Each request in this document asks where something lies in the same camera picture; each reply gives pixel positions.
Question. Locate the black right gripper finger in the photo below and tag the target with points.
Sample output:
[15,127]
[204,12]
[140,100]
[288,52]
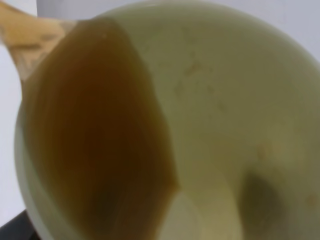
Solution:
[19,228]

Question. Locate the pale green plastic cup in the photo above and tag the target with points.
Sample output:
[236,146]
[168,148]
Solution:
[168,121]

